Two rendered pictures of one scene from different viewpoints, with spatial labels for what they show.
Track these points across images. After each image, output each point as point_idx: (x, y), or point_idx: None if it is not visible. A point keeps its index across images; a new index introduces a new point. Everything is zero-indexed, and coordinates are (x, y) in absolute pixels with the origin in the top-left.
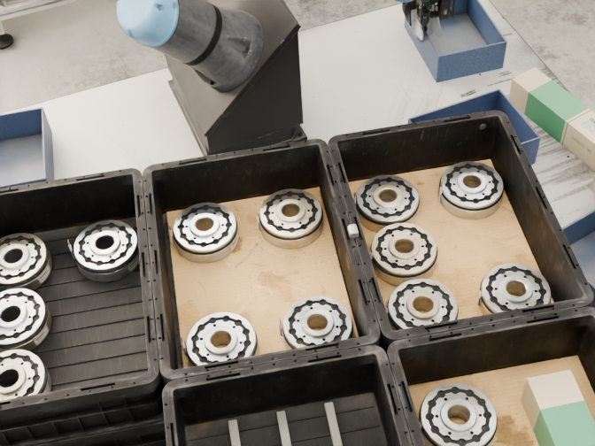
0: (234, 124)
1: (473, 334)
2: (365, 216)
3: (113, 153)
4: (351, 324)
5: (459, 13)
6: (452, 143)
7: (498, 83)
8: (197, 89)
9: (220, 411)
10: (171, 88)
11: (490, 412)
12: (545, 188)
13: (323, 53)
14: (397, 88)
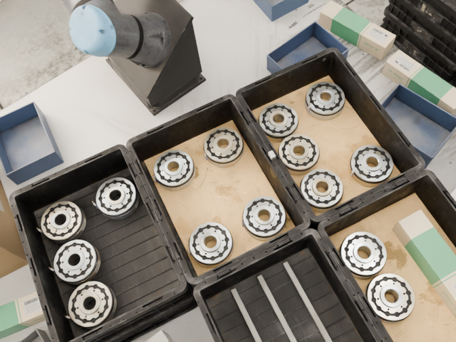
0: (163, 86)
1: (364, 205)
2: (268, 135)
3: (88, 119)
4: (284, 210)
5: None
6: (307, 73)
7: (309, 13)
8: (131, 68)
9: (224, 287)
10: (109, 64)
11: (381, 245)
12: None
13: (196, 16)
14: (249, 30)
